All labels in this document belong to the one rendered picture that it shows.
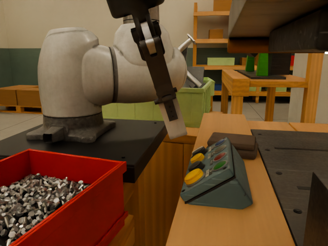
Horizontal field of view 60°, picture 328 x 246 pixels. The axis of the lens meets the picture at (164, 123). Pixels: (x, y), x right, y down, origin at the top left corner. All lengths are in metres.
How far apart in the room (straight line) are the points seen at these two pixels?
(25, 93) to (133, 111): 4.75
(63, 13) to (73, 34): 7.47
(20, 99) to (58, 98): 5.30
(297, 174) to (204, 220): 0.23
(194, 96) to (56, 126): 0.65
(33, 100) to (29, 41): 3.08
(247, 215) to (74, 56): 0.52
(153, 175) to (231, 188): 0.86
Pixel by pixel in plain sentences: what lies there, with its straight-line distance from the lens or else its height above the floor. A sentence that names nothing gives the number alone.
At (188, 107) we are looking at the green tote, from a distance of 1.22.
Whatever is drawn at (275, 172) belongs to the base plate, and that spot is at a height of 0.90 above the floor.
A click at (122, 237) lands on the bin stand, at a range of 0.52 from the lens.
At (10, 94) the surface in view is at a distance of 6.16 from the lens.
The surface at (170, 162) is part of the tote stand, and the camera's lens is 1.18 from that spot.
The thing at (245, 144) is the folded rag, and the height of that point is 0.93.
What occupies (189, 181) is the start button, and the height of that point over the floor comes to 0.93.
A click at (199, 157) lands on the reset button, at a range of 0.46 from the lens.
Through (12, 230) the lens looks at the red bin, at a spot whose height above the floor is 0.88.
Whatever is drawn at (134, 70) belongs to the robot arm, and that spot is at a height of 1.06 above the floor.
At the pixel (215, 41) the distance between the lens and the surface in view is 6.68.
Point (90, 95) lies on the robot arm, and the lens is 0.73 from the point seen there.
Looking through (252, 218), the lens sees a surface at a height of 0.90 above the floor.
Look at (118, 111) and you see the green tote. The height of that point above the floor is 0.84.
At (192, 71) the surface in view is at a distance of 1.50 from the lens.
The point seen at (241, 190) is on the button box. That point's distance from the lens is 0.39.
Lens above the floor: 1.10
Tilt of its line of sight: 14 degrees down
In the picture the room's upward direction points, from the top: straight up
